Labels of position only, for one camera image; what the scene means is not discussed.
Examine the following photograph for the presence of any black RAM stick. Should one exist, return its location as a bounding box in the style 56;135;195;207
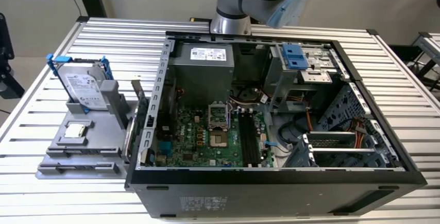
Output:
39;164;118;171
50;150;122;156

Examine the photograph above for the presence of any silver CPU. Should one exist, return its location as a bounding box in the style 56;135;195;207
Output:
64;123;87;137

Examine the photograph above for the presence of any black PC case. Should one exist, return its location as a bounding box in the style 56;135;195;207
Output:
124;30;428;219

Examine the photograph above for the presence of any CPU socket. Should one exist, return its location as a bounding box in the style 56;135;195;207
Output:
210;130;230;149

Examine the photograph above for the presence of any bundle of power wires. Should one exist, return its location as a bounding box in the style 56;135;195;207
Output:
228;86;271;106

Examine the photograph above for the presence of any black looped cable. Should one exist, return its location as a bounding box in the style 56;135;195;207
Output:
278;120;311;145

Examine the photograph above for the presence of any grey power supply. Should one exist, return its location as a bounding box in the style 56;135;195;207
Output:
167;41;235;108

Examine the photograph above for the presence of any metal slat side table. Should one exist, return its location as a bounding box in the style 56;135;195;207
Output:
407;31;440;92

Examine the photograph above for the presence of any metal socket cover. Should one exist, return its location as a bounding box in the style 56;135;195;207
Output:
208;102;231;130

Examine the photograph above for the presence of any green motherboard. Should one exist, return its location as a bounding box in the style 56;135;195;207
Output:
154;105;276;168

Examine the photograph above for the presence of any grey metal disk bay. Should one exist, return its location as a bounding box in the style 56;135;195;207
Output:
283;130;391;168

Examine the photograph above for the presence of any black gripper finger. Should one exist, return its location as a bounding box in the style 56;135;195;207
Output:
0;72;26;100

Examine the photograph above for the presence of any grey parts rack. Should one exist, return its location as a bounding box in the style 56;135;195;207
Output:
36;79;152;180

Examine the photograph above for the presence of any red yellow wire bundle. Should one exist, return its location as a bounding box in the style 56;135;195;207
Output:
346;119;368;149

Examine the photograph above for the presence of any hard disk in blue carrier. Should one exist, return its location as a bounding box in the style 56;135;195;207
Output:
46;53;115;113

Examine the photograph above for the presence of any orange wire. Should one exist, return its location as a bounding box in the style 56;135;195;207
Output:
306;106;315;132

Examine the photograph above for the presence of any grey metal drive cage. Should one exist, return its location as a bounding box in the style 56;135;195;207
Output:
264;44;340;112

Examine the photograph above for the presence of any green graphics card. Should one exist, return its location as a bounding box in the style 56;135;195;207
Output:
124;79;152;163

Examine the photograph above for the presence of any teal port block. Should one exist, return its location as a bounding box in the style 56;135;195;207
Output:
159;141;172;156

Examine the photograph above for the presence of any blue drive bay latch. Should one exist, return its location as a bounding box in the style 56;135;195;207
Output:
280;44;308;70

